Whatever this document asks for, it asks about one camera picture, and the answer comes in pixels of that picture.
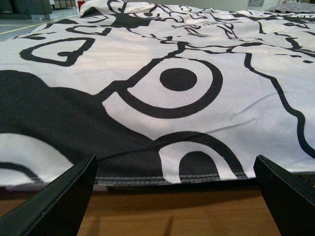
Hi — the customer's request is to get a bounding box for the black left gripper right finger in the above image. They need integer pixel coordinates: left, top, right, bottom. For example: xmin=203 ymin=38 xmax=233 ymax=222
xmin=253 ymin=155 xmax=315 ymax=236

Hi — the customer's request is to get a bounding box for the wooden bed frame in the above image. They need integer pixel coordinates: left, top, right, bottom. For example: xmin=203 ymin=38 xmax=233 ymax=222
xmin=0 ymin=172 xmax=315 ymax=236

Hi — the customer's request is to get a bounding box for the black and white cartoon bedspread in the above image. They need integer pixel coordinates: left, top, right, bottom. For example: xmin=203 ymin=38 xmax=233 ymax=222
xmin=0 ymin=0 xmax=315 ymax=187

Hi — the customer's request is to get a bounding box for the red fire extinguisher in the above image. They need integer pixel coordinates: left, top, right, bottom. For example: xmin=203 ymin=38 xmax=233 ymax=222
xmin=78 ymin=0 xmax=85 ymax=6

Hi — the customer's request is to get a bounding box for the grey checkered pillow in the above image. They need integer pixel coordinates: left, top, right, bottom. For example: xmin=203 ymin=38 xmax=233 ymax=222
xmin=266 ymin=2 xmax=315 ymax=14

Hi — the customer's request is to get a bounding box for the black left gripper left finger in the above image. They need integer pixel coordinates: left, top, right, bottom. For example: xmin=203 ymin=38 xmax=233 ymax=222
xmin=0 ymin=154 xmax=97 ymax=236

